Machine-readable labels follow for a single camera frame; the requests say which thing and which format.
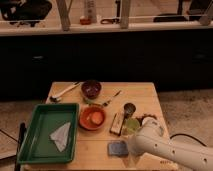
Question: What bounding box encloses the orange food piece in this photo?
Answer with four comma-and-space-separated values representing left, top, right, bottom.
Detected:
90, 112, 103, 125

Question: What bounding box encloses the black cable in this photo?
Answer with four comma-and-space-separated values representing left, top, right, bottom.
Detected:
169, 132, 209, 148

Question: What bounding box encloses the red small object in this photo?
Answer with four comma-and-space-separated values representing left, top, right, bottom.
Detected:
79, 16, 91, 25

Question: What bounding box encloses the green plastic tray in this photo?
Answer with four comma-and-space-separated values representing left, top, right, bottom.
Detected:
17, 103, 79, 164

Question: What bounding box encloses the dark metal cup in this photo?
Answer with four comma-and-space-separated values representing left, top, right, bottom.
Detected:
124, 103, 136, 118

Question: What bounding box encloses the blue sponge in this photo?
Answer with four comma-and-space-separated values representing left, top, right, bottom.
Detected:
107, 141, 129, 157

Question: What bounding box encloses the white brush block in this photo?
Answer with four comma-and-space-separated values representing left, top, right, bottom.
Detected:
110, 113, 124, 135

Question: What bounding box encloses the black office chair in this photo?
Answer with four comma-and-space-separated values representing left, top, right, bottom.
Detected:
0, 0, 52, 27

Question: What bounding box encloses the wooden post left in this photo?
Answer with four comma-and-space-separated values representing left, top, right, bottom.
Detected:
56, 0, 70, 31

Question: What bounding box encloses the purple bowl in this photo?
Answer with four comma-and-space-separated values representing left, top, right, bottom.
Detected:
81, 80, 102, 99

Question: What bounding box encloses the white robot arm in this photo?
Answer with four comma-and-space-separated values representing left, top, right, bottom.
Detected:
127, 118, 213, 171

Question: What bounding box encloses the orange bowl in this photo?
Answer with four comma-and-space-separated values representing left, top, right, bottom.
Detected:
79, 106, 106, 131

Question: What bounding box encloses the white folded cloth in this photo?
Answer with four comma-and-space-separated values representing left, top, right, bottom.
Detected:
50, 122, 71, 152

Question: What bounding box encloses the green handled fork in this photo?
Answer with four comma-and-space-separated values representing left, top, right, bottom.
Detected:
82, 90, 122, 107

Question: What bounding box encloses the green cup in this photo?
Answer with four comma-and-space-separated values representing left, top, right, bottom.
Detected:
122, 118, 140, 135

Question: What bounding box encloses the wooden post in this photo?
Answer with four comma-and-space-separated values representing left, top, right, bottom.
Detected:
120, 0, 131, 29
56, 0, 70, 31

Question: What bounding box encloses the wooden post middle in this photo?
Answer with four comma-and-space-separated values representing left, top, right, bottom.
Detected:
120, 0, 131, 29

